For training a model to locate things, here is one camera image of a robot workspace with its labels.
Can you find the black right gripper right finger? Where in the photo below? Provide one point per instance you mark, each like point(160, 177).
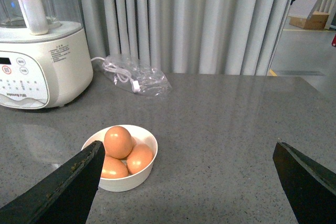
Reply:
point(309, 186)

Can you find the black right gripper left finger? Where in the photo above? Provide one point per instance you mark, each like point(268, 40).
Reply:
point(64, 196)

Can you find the brown egg in bowl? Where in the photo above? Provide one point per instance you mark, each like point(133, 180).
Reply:
point(113, 168)
point(139, 158)
point(118, 142)

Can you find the cardboard box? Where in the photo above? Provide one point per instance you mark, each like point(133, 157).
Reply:
point(317, 21)

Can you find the white bowl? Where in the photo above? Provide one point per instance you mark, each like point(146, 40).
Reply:
point(142, 136)

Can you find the white soy milk maker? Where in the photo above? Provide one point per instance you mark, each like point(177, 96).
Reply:
point(45, 60)

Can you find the clear plastic bag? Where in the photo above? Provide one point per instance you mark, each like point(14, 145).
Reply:
point(132, 76)

